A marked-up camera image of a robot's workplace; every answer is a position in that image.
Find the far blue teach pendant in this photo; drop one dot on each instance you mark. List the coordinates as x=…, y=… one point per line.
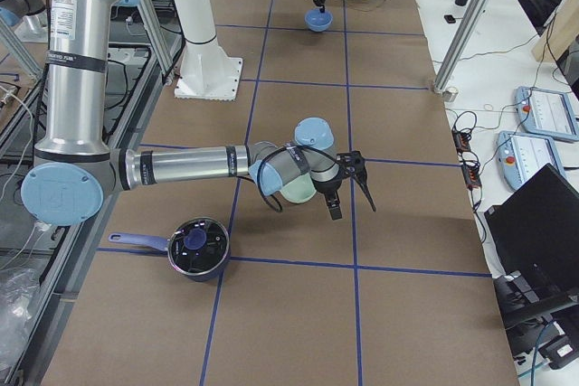
x=546, y=112

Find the near blue teach pendant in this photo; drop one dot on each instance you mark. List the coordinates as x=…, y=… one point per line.
x=522, y=155

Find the blue bowl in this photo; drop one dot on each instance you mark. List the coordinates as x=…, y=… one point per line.
x=318, y=20

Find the green bowl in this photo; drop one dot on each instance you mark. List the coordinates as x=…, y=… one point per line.
x=299, y=190

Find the black laptop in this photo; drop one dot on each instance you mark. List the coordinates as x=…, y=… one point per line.
x=535, y=232

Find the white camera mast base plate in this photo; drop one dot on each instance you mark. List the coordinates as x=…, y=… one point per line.
x=201, y=78

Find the black cable hub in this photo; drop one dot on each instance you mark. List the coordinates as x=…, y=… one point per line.
x=461, y=141
x=471, y=176

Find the small black square device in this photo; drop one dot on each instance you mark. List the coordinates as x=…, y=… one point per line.
x=449, y=19

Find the aluminium frame post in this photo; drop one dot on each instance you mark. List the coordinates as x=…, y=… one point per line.
x=466, y=27

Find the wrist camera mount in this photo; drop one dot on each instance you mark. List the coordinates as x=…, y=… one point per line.
x=353, y=164

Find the crumpled clear plastic bag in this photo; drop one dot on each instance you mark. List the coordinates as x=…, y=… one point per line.
x=19, y=289

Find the dark blue saucepan with lid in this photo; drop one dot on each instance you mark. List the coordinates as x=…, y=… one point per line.
x=199, y=248

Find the blue teach pendant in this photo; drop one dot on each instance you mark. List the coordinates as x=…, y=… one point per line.
x=546, y=112
x=522, y=155

